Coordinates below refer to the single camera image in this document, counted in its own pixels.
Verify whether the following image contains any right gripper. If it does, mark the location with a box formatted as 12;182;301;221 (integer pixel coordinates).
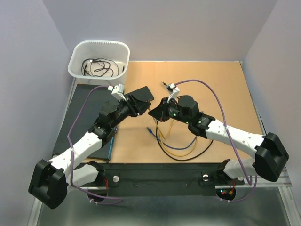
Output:
148;97;190;125

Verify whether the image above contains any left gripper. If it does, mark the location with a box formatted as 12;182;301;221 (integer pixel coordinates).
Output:
111;94;151;129

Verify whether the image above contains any small black network switch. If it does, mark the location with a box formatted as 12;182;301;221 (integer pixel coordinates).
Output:
125;86;154;102

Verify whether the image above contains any long yellow ethernet cable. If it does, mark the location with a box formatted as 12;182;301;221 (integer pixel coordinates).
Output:
148;107;199;158

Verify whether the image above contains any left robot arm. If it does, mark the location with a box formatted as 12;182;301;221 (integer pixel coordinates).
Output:
28;90;154;209

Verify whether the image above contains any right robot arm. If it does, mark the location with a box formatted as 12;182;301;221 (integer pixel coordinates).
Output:
149;95;289;184

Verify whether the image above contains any white plastic bin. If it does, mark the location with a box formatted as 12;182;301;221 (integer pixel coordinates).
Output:
68;40;130;86

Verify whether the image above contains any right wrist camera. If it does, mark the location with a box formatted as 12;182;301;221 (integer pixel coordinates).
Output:
166;83;180;103

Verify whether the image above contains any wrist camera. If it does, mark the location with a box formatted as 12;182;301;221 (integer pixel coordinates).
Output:
166;83;180;103
107;84;126;100

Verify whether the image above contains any short yellow ethernet cable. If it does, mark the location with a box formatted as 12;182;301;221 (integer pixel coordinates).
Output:
157;117;176;142

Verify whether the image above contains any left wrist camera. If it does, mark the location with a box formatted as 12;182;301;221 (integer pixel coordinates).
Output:
107;84;126;100

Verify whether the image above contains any blue ethernet cable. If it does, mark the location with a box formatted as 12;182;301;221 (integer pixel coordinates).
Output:
146;126;198;150

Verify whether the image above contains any long black ethernet cable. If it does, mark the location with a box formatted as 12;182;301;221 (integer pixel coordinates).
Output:
154;81;214;162

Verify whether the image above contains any large black rack switch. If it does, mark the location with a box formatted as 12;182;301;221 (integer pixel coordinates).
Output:
53;84;118;156

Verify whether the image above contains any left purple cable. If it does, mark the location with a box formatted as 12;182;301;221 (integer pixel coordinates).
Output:
67;85;124;205

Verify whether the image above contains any purple cable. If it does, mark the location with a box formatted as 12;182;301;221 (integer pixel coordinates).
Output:
175;79;257;203
67;85;124;205

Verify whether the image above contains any black cable in bin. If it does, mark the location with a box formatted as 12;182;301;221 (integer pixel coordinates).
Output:
81;58;125;78

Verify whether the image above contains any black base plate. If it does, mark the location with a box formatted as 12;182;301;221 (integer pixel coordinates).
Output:
77;159;245;203

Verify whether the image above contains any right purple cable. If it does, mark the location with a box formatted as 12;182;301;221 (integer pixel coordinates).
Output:
175;79;257;203

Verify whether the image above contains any aluminium rail frame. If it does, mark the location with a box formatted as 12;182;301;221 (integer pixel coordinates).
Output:
31;163;293;226

